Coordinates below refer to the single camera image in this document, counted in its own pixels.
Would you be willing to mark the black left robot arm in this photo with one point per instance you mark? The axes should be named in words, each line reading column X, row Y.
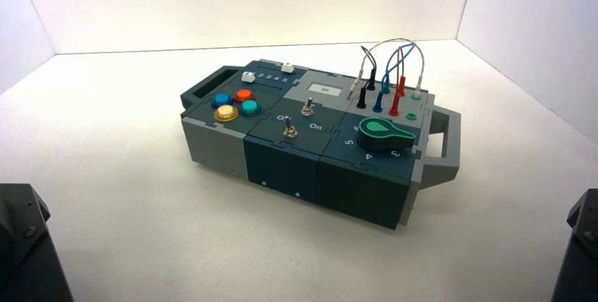
column 23, row 248

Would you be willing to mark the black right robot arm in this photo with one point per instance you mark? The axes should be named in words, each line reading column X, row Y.
column 578, row 253

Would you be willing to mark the grey and teal control box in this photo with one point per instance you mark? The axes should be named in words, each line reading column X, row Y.
column 280, row 159

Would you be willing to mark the teal round push button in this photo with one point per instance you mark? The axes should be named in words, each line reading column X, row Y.
column 251, row 107

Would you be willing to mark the white slider knob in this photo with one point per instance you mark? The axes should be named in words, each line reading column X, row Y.
column 288, row 68
column 247, row 77

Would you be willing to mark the orange round push button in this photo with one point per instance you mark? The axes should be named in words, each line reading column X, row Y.
column 244, row 96

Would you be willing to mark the yellow round push button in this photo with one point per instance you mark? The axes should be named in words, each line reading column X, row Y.
column 226, row 113

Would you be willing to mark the blue round push button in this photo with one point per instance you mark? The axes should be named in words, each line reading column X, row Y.
column 222, row 100

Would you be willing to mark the black and green rotary knob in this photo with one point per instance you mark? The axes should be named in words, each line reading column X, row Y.
column 383, row 135

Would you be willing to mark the green banana socket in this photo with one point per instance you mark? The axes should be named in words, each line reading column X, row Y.
column 416, row 97
column 411, row 115

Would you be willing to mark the metal toggle switch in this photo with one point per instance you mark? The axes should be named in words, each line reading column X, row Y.
column 307, row 107
column 290, row 129

